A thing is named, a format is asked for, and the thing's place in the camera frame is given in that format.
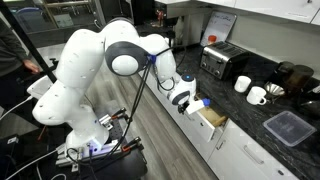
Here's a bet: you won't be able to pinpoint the white mug left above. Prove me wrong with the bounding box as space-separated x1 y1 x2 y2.
234 76 251 93

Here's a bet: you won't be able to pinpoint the chrome four slot toaster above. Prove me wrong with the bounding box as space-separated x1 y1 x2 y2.
200 41 251 80

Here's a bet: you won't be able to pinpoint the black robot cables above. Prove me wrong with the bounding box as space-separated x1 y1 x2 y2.
66 44 188 168

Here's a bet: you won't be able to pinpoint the white lower cabinet row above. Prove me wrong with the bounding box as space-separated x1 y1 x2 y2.
113 18 301 180

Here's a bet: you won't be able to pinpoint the white drawer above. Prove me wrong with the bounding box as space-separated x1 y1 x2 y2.
185 105 227 142

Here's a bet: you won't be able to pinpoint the handwritten whiteboard sign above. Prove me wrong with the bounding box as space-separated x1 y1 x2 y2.
200 11 237 46

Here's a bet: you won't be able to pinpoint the white mug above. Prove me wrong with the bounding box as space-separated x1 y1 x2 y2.
234 76 251 93
246 86 266 105

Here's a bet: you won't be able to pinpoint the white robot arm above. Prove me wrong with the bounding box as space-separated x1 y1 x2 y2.
33 18 196 150

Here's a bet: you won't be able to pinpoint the white mug right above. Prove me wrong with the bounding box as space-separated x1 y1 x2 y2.
246 86 266 105

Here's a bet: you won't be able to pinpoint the dark glass jar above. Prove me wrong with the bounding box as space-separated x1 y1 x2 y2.
284 65 314 96

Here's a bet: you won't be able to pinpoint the robot base mount clamps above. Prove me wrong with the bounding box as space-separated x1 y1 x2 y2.
56 108 141 167

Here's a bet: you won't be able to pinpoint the steel funnel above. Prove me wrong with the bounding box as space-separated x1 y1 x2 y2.
264 82 285 99

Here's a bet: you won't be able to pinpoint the clear plastic container lid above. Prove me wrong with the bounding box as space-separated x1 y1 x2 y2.
263 111 316 147

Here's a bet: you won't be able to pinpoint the white upper cabinets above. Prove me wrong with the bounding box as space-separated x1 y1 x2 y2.
199 0 320 25

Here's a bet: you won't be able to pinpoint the black coffee brewing machine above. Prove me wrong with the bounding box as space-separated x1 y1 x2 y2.
154 0 211 46

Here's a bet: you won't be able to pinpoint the person in grey shirt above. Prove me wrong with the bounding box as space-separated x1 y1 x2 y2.
0 20 40 110

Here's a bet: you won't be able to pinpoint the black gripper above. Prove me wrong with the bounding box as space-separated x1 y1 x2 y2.
178 102 189 114

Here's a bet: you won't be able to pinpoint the orange lid creamer jar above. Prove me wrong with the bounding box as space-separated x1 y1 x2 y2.
208 35 217 45

